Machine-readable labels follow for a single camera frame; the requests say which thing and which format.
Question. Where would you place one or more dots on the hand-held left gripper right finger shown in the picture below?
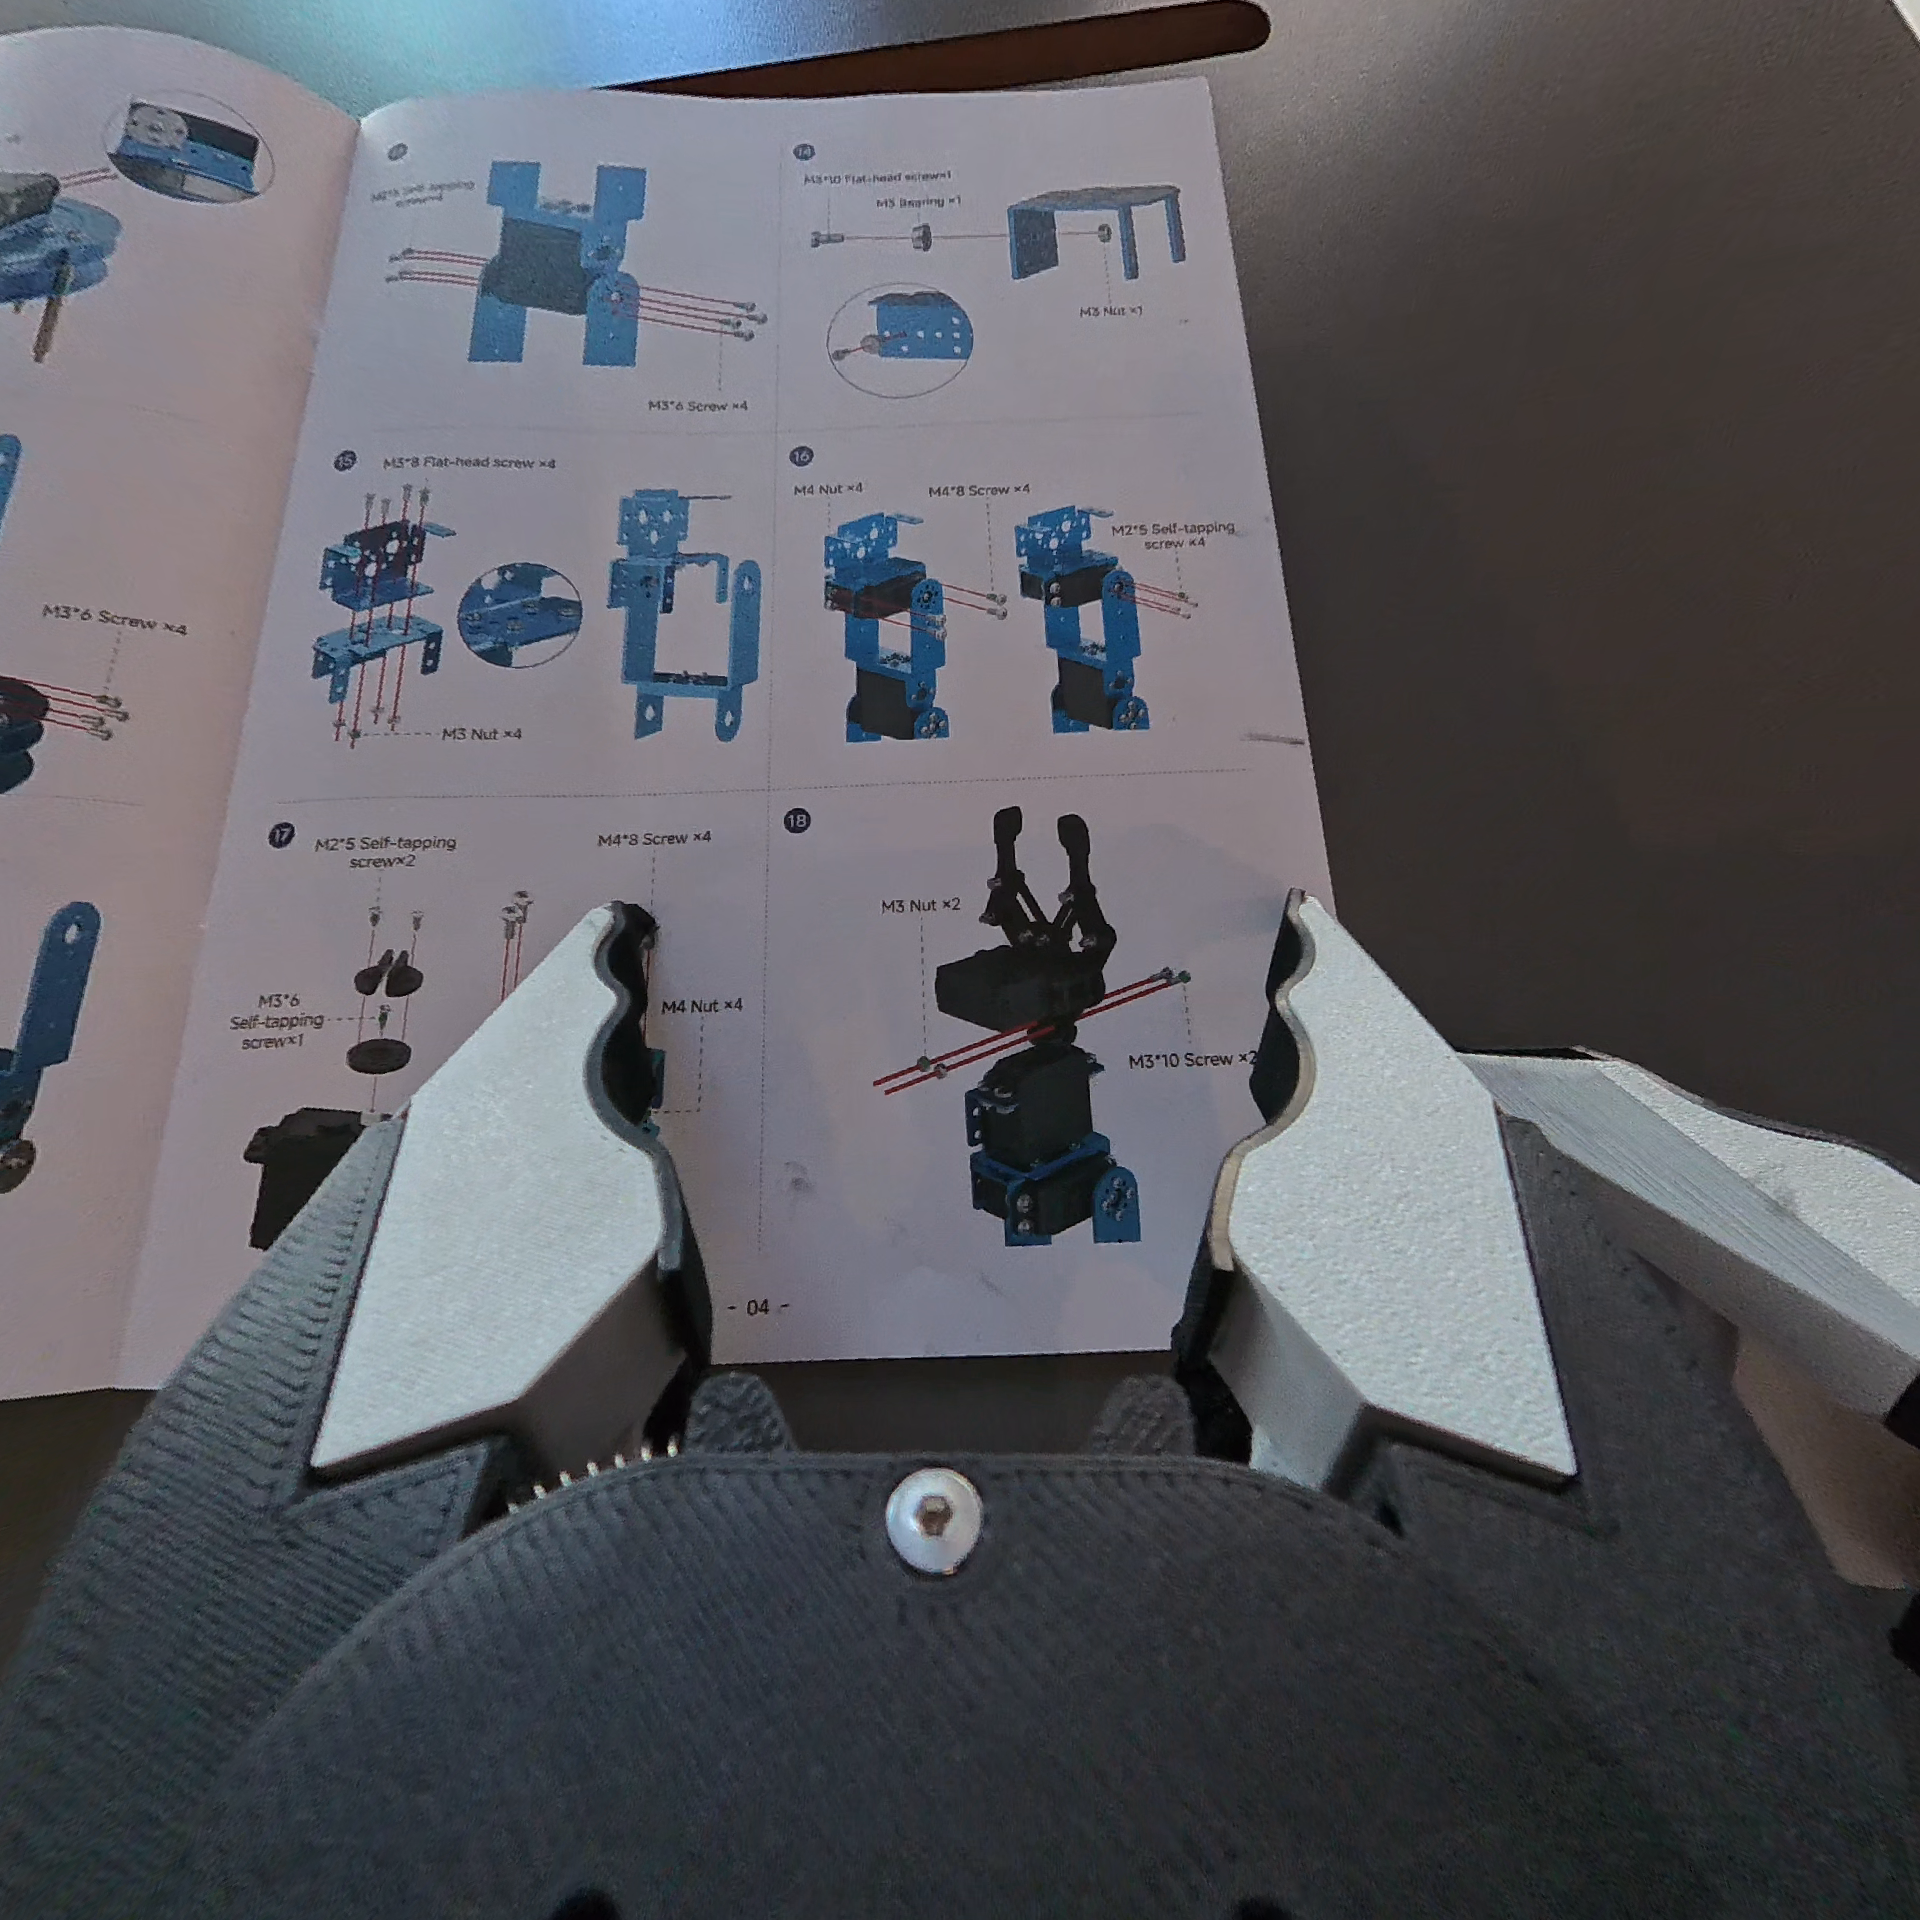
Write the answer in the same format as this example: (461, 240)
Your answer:
(1395, 1244)

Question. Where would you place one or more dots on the instruction booklet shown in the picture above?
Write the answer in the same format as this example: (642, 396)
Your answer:
(749, 675)

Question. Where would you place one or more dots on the dark desk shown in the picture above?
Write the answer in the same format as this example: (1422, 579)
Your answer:
(1576, 524)

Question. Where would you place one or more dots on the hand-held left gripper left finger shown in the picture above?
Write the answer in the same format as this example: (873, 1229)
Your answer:
(493, 1244)

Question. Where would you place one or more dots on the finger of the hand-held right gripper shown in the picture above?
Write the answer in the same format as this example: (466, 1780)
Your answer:
(1770, 1260)

